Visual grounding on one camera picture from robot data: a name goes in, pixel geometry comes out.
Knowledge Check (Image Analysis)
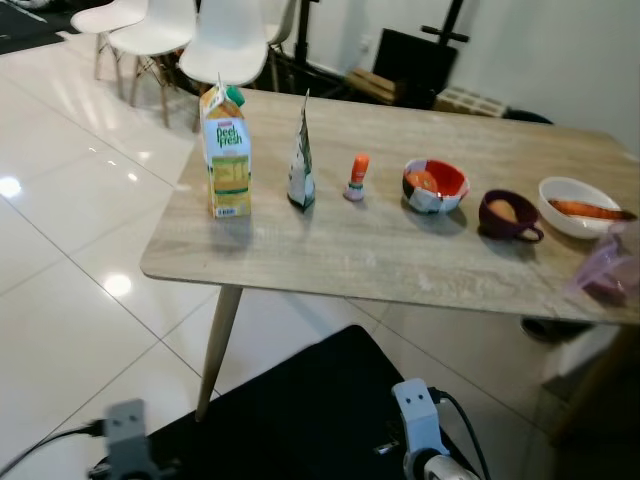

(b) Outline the white plastic chair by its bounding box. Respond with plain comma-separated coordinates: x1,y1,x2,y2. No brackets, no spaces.
72,0,149,83
180,0,271,133
108,0,198,129

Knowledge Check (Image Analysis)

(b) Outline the grey oak wooden table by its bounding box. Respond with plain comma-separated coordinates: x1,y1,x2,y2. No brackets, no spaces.
140,88,640,441

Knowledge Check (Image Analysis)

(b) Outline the black speaker box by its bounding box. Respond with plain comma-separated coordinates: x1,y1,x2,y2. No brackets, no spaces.
372,28,459,109

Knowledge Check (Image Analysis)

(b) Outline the round orange fruit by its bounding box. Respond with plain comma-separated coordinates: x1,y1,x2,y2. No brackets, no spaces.
488,200,519,225

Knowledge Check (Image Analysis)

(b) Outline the orange carrot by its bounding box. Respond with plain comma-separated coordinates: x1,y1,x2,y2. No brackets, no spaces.
548,200,637,222

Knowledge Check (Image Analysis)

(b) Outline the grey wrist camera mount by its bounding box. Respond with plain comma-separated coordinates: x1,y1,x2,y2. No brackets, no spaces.
103,400,151,480
391,378,444,471

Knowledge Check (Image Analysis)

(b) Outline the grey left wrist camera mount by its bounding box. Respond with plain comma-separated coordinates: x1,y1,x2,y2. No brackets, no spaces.
103,400,151,480

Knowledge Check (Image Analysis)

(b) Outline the white ceramic bowl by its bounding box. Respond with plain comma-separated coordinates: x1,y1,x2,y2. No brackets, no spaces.
538,177,623,240

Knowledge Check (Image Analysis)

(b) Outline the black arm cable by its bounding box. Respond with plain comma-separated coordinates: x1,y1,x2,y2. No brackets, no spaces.
432,388,491,480
0,422,106,476

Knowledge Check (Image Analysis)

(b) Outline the black metal stand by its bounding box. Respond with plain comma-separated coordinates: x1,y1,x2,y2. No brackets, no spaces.
420,0,471,46

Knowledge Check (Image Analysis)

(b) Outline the green white food pouch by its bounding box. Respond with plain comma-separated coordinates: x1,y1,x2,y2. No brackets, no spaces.
287,92,317,211

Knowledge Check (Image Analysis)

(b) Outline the red white patterned bowl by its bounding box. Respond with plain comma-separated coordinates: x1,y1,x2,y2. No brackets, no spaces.
402,158,469,214

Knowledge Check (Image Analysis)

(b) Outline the yellow green juice carton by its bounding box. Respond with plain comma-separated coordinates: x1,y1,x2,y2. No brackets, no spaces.
199,80,253,219

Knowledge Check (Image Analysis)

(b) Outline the black floor mat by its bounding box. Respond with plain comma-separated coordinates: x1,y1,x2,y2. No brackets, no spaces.
95,325,561,480

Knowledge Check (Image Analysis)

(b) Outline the dark purple mug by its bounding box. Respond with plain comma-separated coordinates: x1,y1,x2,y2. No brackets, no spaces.
478,189,545,244

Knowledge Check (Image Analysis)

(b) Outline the clear purple measuring cup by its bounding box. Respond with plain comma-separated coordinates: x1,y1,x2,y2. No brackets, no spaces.
565,222,640,306

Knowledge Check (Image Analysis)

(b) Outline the small orange capped bottle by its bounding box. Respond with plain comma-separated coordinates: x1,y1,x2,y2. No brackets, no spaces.
343,153,371,203

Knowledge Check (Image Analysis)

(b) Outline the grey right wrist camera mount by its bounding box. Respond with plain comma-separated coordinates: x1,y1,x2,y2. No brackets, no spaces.
391,378,444,471

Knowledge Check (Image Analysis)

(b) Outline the dark floor rug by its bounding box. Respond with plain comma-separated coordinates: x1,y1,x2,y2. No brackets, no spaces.
0,0,71,56

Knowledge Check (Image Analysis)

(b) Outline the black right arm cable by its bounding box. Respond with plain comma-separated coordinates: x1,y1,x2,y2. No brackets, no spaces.
432,388,491,480

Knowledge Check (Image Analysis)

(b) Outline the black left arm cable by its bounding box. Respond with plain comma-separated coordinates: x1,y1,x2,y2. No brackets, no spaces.
0,422,106,476

